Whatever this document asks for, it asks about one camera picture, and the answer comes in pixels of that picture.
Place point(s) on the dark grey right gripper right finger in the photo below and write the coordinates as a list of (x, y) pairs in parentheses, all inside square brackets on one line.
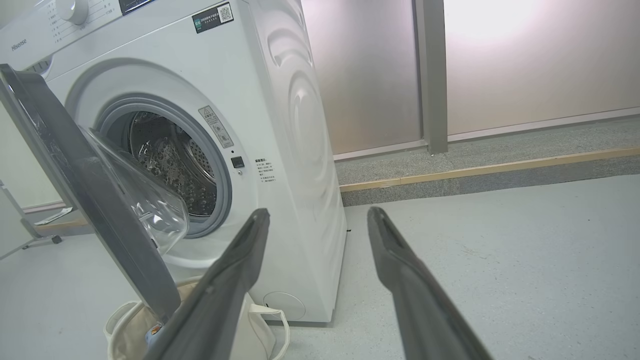
[(425, 315)]

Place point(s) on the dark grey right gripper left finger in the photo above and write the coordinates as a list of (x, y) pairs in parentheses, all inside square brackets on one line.
[(210, 310)]

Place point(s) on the blue bear print garment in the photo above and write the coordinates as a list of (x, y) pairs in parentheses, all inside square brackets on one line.
[(155, 331)]

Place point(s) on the dark grey glass washer door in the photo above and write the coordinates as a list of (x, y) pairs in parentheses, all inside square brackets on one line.
[(90, 200)]

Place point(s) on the cream fabric laundry basket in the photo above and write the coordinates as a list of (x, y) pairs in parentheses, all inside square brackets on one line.
[(125, 335)]

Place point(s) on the grey rubber door gasket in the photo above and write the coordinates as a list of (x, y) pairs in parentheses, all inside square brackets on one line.
[(222, 200)]

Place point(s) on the black door latch socket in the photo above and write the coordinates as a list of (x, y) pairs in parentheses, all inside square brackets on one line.
[(237, 162)]

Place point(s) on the white washing machine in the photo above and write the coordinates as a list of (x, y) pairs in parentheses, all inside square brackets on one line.
[(290, 150)]

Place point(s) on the round white filter cover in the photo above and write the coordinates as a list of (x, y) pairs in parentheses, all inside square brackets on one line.
[(284, 306)]

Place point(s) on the printed text label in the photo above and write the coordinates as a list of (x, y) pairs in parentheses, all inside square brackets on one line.
[(265, 170)]

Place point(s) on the grey step with wood trim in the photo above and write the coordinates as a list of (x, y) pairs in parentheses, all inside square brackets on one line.
[(475, 172)]

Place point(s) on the steel washer drum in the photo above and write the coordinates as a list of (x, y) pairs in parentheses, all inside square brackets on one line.
[(175, 160)]

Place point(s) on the grey warning sticker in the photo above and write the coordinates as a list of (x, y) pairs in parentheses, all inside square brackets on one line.
[(216, 126)]

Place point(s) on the white partition panel with feet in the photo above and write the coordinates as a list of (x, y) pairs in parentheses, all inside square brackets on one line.
[(12, 220)]

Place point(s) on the grey window pillar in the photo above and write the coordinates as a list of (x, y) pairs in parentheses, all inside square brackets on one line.
[(432, 75)]

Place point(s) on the black QR code sticker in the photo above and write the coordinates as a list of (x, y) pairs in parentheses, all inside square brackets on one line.
[(212, 17)]

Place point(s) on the black washer display panel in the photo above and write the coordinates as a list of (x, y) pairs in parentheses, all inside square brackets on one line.
[(132, 5)]

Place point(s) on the white control knob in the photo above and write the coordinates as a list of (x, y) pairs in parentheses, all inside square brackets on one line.
[(72, 10)]

